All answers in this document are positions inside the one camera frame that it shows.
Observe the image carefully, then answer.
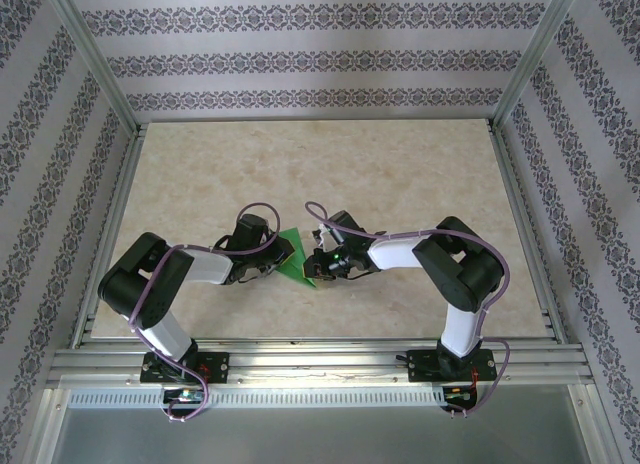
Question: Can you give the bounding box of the green paper sheet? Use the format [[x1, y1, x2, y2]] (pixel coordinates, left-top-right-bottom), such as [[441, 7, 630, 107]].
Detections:
[[276, 226, 319, 291]]

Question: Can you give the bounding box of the grey metal panel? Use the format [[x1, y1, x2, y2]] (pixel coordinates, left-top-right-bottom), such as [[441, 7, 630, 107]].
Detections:
[[49, 403, 591, 464]]

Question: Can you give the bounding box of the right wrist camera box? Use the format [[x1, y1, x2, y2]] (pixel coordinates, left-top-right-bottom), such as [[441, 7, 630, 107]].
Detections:
[[310, 225, 334, 250]]

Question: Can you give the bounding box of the aluminium extrusion mounting rail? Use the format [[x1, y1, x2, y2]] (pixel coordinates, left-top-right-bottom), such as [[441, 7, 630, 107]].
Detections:
[[47, 336, 596, 389]]

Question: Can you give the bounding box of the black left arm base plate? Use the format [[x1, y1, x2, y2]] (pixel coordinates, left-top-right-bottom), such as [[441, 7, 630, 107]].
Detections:
[[141, 352, 231, 385]]

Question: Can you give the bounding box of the slotted grey cable duct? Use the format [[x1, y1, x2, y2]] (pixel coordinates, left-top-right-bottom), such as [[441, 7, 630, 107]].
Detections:
[[67, 386, 447, 410]]

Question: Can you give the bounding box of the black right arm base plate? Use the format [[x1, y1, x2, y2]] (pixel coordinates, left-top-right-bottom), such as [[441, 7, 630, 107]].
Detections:
[[407, 348, 500, 384]]

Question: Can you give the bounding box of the aluminium side rail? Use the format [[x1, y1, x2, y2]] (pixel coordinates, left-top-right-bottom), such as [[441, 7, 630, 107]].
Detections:
[[487, 121, 569, 345], [69, 123, 149, 348]]

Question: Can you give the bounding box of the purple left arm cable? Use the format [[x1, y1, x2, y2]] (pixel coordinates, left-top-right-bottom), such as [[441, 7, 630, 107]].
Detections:
[[128, 202, 282, 425]]

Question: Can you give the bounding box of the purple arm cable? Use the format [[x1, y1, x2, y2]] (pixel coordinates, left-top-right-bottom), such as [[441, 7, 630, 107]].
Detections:
[[128, 202, 282, 425], [304, 200, 512, 420]]

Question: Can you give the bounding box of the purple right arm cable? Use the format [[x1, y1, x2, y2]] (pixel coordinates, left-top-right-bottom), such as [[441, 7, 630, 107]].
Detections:
[[304, 200, 512, 420]]

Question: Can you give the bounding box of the aluminium frame post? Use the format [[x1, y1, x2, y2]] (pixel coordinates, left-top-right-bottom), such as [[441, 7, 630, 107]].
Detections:
[[492, 0, 586, 133], [43, 0, 141, 135]]

